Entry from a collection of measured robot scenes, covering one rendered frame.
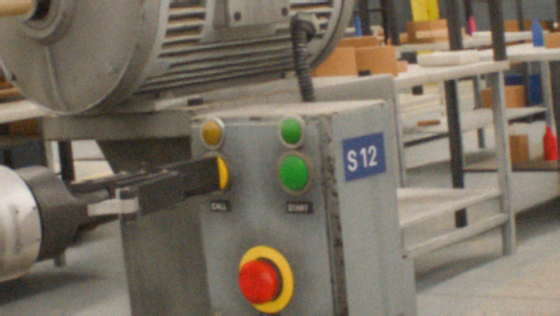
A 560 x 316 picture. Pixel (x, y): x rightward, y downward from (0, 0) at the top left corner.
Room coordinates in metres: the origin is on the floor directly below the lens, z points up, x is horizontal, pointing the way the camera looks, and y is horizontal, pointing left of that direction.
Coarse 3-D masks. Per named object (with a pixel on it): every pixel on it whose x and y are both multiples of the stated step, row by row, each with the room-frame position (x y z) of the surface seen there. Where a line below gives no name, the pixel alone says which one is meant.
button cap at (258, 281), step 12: (252, 264) 1.13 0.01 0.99; (264, 264) 1.13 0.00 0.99; (240, 276) 1.14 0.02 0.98; (252, 276) 1.13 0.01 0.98; (264, 276) 1.12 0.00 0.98; (276, 276) 1.12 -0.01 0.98; (240, 288) 1.14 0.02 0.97; (252, 288) 1.13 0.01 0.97; (264, 288) 1.12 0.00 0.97; (276, 288) 1.12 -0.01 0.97; (252, 300) 1.13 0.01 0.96; (264, 300) 1.12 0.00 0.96
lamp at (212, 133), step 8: (208, 120) 1.17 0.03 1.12; (216, 120) 1.17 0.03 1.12; (200, 128) 1.18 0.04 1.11; (208, 128) 1.17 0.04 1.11; (216, 128) 1.16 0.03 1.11; (224, 128) 1.16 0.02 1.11; (208, 136) 1.17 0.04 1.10; (216, 136) 1.16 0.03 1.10; (224, 136) 1.16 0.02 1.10; (208, 144) 1.17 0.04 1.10; (216, 144) 1.17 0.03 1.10
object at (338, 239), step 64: (192, 128) 1.19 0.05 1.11; (256, 128) 1.14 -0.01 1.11; (320, 128) 1.10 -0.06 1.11; (384, 128) 1.16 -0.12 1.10; (256, 192) 1.14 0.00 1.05; (320, 192) 1.10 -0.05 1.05; (384, 192) 1.15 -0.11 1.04; (256, 256) 1.15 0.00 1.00; (320, 256) 1.10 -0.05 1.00; (384, 256) 1.14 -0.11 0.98
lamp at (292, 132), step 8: (280, 120) 1.12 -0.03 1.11; (288, 120) 1.11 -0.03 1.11; (296, 120) 1.11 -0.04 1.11; (280, 128) 1.12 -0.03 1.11; (288, 128) 1.11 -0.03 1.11; (296, 128) 1.11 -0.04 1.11; (304, 128) 1.10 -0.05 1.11; (280, 136) 1.12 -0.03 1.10; (288, 136) 1.11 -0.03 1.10; (296, 136) 1.11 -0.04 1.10; (304, 136) 1.10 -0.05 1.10; (288, 144) 1.11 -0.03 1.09; (296, 144) 1.11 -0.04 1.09
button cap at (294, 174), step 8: (288, 160) 1.11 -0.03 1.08; (296, 160) 1.11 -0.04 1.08; (280, 168) 1.12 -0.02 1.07; (288, 168) 1.11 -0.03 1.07; (296, 168) 1.11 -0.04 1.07; (304, 168) 1.10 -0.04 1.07; (280, 176) 1.12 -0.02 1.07; (288, 176) 1.11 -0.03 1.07; (296, 176) 1.11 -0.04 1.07; (304, 176) 1.10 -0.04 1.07; (288, 184) 1.11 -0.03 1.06; (296, 184) 1.11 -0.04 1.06; (304, 184) 1.10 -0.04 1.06
